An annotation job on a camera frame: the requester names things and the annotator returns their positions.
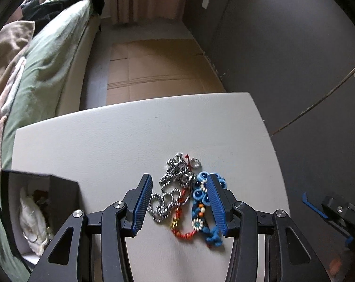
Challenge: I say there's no flattened cardboard sheet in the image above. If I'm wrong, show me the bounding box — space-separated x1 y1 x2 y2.
106 38 227 105

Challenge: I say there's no blue evil-eye bead bracelet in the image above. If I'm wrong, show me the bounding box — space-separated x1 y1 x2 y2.
191 170 228 248

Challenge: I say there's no silver bead chain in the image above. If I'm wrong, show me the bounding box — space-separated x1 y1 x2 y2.
147 152 197 223

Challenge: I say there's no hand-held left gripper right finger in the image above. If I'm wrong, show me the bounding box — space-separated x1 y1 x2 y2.
206 173 332 282

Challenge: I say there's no thin wall cable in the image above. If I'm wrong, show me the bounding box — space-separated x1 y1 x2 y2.
269 54 355 137

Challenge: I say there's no black square box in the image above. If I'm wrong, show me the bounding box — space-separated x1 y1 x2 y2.
1 170 80 271

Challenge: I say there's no clear plastic bag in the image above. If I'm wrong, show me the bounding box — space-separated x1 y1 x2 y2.
19 186 53 255

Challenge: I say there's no red bead bracelet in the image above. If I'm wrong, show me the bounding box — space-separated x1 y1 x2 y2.
170 154 199 240

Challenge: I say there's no black clothing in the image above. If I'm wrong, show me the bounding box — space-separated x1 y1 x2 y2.
20 0 106 22

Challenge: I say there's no bed with green sheet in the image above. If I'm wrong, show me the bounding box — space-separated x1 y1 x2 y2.
0 0 102 259

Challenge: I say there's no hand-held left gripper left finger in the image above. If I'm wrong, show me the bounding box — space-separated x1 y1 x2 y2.
27 173 153 282

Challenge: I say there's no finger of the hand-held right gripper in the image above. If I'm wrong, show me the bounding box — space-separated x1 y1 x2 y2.
302 192 328 220
327 220 355 248

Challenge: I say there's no beige blanket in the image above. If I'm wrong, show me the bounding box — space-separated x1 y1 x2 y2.
0 20 37 161

